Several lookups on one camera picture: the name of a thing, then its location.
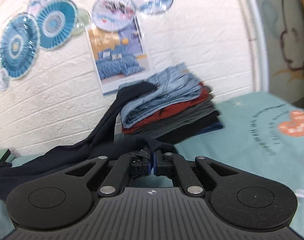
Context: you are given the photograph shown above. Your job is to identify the bedding advertisement poster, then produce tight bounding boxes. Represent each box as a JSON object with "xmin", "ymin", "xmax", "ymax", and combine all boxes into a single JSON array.
[{"xmin": 86, "ymin": 19, "xmax": 152, "ymax": 95}]

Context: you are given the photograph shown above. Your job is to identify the grey folded garment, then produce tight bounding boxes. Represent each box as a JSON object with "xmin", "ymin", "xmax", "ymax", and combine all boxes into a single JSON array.
[{"xmin": 134, "ymin": 94, "xmax": 216, "ymax": 138}]

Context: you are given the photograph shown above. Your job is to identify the dark navy pants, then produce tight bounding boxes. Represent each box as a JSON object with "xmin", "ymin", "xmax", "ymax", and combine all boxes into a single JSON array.
[{"xmin": 0, "ymin": 81, "xmax": 177, "ymax": 200}]

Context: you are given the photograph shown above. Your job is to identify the black folded garment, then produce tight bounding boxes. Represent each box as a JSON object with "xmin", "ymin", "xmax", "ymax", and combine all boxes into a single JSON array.
[{"xmin": 157, "ymin": 110, "xmax": 224, "ymax": 144}]

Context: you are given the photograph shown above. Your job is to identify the small white paper fan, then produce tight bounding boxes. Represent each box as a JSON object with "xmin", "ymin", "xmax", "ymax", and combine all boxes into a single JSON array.
[{"xmin": 0, "ymin": 67, "xmax": 10, "ymax": 92}]

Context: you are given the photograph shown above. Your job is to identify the white door frame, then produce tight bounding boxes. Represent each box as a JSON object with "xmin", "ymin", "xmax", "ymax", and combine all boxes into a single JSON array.
[{"xmin": 238, "ymin": 0, "xmax": 269, "ymax": 92}]

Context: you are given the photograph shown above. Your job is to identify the teal printed bed sheet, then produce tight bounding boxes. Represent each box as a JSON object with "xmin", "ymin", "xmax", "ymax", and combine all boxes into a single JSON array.
[{"xmin": 0, "ymin": 90, "xmax": 304, "ymax": 239}]

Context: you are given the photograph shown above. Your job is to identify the light blue folded jeans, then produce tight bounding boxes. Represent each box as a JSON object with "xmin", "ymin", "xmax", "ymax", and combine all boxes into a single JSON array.
[{"xmin": 121, "ymin": 63, "xmax": 201, "ymax": 128}]

